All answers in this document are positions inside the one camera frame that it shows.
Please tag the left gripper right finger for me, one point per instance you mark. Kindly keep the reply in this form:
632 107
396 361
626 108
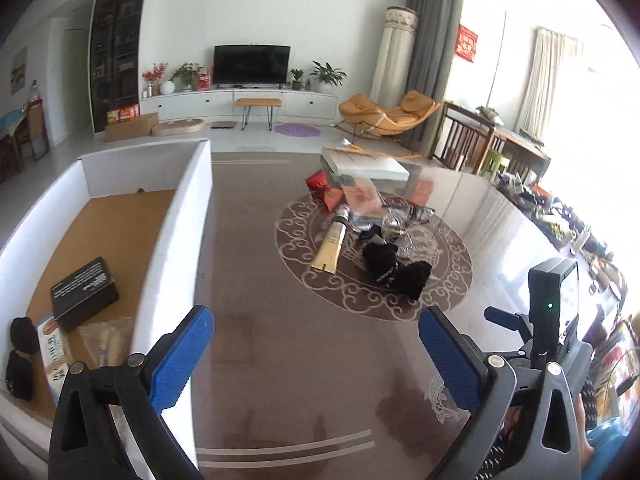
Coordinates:
522 421

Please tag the orange lounge chair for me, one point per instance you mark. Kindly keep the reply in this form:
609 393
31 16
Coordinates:
363 118

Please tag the green plastic stool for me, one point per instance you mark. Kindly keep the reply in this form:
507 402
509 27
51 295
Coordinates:
494 163

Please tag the red window decoration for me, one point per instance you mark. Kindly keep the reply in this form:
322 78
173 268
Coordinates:
466 44

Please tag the black small box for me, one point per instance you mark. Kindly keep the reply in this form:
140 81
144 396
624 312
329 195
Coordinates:
83 294

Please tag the purple round rug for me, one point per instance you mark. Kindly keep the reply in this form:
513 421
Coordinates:
297 130

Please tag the wooden slatted bench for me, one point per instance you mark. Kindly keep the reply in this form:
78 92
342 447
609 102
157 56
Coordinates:
464 141

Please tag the green plant left of tv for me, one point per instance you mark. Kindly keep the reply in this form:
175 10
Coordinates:
184 77

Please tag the dining table with chairs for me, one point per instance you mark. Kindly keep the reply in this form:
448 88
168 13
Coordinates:
20 128

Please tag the red envelope bundle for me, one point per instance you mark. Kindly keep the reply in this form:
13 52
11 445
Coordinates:
318 183

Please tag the blue white medicine box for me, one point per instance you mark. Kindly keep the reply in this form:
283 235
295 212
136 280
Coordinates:
55 355

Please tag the dark display shelf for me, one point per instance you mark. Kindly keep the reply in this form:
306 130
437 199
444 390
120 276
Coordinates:
114 57

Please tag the brown cardboard box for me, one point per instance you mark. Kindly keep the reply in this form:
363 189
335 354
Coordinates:
134 128

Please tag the small potted plant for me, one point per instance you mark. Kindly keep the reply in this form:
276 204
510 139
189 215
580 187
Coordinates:
297 79

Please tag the beige tube item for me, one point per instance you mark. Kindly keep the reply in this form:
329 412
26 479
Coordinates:
326 258

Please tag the white standing air conditioner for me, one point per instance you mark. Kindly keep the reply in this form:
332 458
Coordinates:
394 56

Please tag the bagged bamboo stick bundle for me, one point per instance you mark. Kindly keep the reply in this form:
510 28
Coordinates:
107 342

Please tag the red flowers white vase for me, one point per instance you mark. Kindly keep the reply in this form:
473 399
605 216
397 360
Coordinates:
155 80

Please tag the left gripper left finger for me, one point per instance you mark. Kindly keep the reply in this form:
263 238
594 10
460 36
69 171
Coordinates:
85 443

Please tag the black television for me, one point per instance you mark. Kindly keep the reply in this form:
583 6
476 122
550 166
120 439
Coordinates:
250 64

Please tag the phone case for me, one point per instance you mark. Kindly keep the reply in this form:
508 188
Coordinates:
362 197

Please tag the grey curtain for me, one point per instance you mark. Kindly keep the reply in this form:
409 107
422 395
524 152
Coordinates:
434 45

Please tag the large white cardboard box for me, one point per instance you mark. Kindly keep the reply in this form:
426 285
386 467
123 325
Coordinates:
142 209

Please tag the potted green plant right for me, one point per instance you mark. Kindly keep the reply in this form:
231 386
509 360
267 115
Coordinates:
326 76

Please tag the white flat box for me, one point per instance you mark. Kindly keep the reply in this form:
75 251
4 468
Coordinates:
364 165

